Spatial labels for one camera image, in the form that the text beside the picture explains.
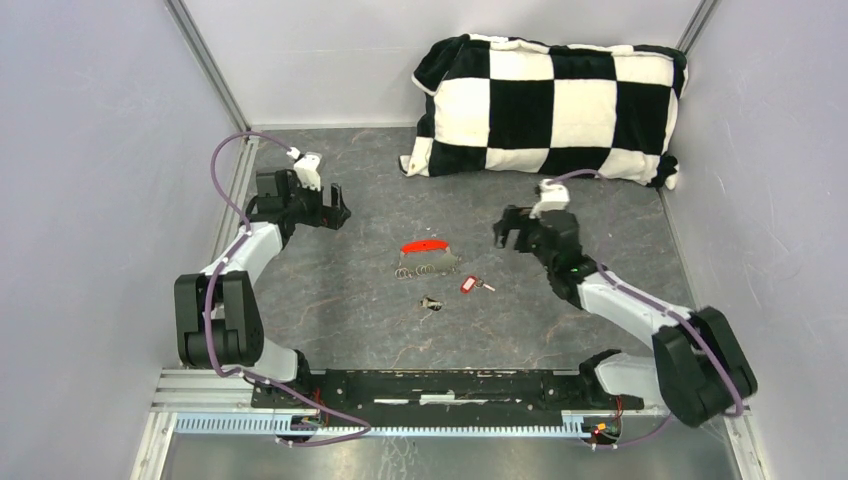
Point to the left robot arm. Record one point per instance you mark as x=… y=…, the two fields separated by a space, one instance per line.
x=218 y=320

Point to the small black key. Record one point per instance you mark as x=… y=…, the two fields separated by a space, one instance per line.
x=431 y=304

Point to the red tag key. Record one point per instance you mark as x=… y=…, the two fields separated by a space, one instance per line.
x=472 y=282

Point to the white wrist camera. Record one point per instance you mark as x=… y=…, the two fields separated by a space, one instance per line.
x=552 y=196
x=307 y=167

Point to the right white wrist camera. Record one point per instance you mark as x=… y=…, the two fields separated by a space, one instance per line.
x=552 y=196

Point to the red grey keyring holder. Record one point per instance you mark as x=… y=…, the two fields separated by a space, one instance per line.
x=425 y=257

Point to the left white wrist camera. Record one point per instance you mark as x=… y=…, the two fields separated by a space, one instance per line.
x=307 y=167

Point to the black white checkered pillow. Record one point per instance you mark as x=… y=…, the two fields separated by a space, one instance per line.
x=510 y=104

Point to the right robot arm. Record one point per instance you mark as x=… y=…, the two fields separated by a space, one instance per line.
x=696 y=369

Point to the blue white cable duct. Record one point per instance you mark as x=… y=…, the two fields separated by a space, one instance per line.
x=289 y=425

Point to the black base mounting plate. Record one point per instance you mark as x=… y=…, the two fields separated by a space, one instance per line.
x=447 y=398

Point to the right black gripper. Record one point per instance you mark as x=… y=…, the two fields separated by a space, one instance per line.
x=514 y=218

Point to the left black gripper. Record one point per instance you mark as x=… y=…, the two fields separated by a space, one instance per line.
x=333 y=217

